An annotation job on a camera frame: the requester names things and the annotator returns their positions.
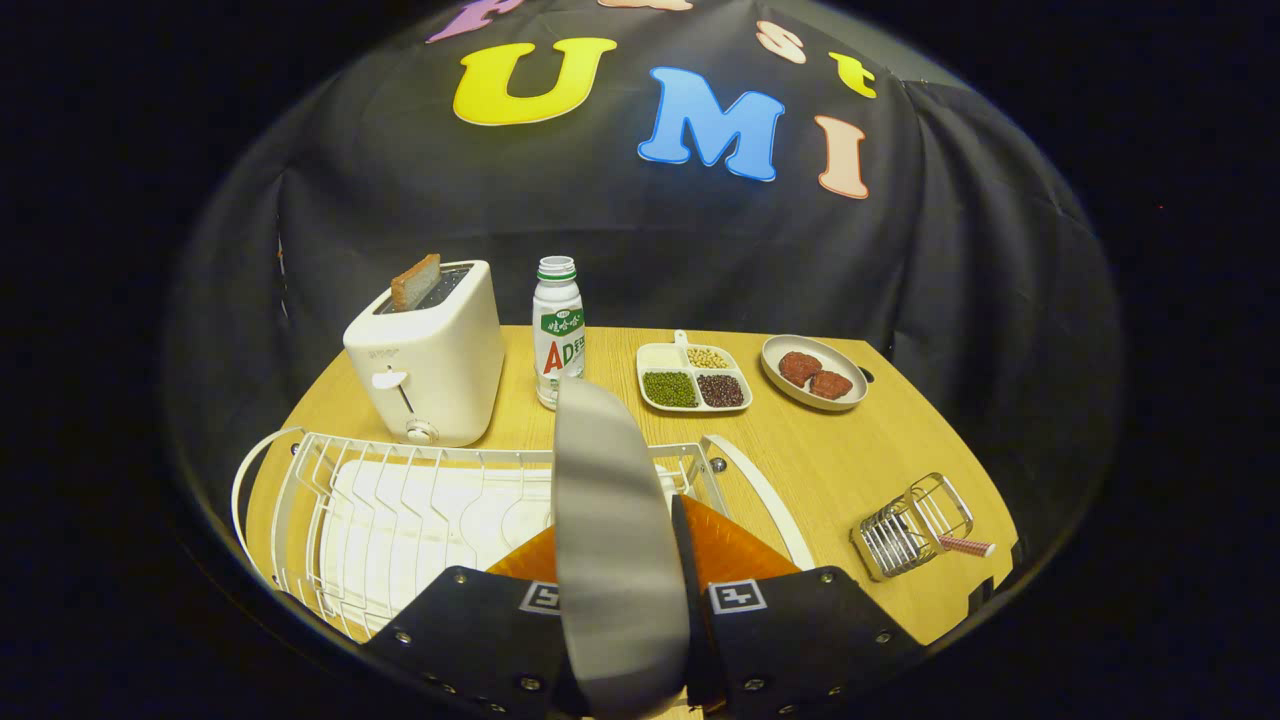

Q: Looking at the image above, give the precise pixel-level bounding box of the green beans pile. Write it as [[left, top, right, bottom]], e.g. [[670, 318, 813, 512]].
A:
[[642, 371, 699, 409]]

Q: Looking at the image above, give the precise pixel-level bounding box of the white divided dish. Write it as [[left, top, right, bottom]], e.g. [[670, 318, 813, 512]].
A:
[[636, 330, 753, 414]]

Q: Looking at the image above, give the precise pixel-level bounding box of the white wire dish rack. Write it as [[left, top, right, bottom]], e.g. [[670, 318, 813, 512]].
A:
[[232, 427, 816, 641]]

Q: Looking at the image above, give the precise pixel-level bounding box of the white toaster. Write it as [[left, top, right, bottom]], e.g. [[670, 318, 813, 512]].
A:
[[343, 260, 506, 448]]

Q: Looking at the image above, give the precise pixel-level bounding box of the brown toast slice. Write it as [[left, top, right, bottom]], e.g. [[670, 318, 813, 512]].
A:
[[390, 253, 442, 312]]

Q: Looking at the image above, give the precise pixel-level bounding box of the black backdrop cloth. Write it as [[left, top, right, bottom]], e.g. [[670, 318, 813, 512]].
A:
[[165, 0, 1121, 561]]

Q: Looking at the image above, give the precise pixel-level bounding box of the metal wire basket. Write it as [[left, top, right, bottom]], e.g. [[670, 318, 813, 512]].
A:
[[850, 472, 976, 583]]

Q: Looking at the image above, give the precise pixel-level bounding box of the white drink bottle green label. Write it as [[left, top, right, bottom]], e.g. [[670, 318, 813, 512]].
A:
[[532, 256, 587, 411]]

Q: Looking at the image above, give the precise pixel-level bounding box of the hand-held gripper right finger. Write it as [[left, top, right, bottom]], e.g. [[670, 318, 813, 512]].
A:
[[670, 494, 926, 717]]

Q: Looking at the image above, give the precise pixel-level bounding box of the cream white plate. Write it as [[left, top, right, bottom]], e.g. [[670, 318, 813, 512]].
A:
[[553, 377, 691, 717]]

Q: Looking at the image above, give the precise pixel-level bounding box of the grey round plate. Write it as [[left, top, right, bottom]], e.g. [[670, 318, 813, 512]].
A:
[[760, 334, 869, 412]]

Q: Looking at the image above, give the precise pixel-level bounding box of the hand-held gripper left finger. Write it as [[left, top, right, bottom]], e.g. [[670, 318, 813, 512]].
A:
[[362, 525, 591, 719]]

